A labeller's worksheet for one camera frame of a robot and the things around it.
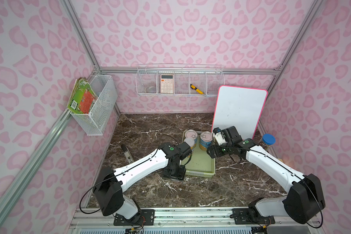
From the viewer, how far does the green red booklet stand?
68cm

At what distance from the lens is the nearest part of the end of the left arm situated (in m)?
0.55

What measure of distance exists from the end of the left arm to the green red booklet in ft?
1.47
